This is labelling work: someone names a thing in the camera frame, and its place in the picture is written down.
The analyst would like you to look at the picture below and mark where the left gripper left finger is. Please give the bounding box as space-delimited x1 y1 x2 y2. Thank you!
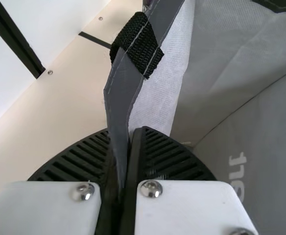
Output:
0 129 120 235

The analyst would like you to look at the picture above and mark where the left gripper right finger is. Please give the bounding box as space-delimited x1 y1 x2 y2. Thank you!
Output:
119 126 260 235

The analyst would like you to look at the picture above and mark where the dark grey bag with straps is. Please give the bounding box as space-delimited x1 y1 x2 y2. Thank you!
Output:
103 0 286 235

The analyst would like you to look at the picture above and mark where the black strip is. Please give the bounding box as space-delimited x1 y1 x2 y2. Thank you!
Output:
78 31 112 49

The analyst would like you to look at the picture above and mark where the black post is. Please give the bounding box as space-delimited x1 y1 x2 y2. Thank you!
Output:
0 0 46 79

